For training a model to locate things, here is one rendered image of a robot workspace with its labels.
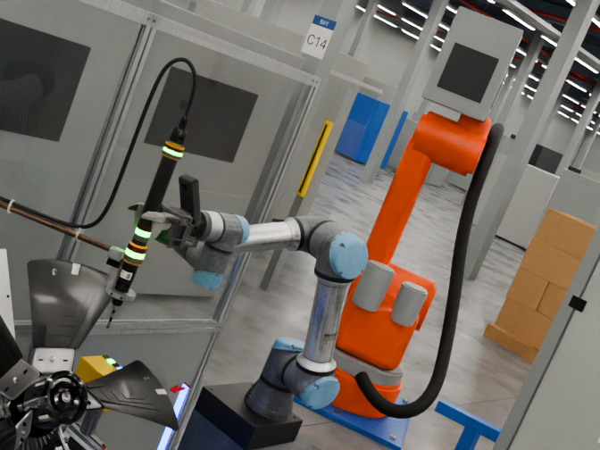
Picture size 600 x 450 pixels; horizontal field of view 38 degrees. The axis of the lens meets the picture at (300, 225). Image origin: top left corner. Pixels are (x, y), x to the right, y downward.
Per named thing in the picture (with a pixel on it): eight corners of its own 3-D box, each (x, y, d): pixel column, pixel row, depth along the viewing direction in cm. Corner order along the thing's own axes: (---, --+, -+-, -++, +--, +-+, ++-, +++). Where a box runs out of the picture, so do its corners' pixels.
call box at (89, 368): (69, 387, 250) (80, 354, 248) (95, 385, 258) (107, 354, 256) (101, 416, 241) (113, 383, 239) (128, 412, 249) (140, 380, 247)
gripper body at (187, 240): (166, 248, 195) (202, 251, 204) (179, 213, 193) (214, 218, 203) (145, 234, 199) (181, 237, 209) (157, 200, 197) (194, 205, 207)
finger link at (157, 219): (144, 241, 187) (169, 240, 195) (153, 216, 185) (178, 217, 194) (133, 235, 188) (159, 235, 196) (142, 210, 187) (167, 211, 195)
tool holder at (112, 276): (92, 288, 192) (106, 249, 190) (102, 281, 199) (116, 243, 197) (129, 304, 192) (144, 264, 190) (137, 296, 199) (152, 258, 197)
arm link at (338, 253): (310, 385, 261) (345, 218, 244) (338, 412, 250) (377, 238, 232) (277, 391, 255) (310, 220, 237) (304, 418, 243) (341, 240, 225)
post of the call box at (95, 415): (79, 430, 251) (93, 393, 249) (87, 429, 254) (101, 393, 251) (85, 436, 249) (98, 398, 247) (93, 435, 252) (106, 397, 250)
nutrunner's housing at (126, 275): (105, 303, 194) (175, 112, 186) (111, 298, 198) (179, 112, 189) (121, 310, 194) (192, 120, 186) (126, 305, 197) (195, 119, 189)
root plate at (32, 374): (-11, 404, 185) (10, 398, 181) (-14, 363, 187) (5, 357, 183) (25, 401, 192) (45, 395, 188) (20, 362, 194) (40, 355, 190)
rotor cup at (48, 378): (8, 442, 188) (45, 433, 181) (1, 376, 191) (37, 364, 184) (62, 434, 200) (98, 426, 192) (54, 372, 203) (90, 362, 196)
